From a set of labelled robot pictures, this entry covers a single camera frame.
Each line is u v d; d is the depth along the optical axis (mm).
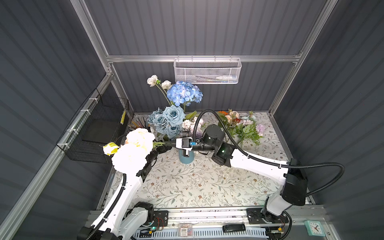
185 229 685
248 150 991
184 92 656
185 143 475
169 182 861
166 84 741
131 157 342
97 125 752
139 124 970
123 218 452
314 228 693
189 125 650
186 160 919
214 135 502
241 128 1039
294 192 484
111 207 423
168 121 616
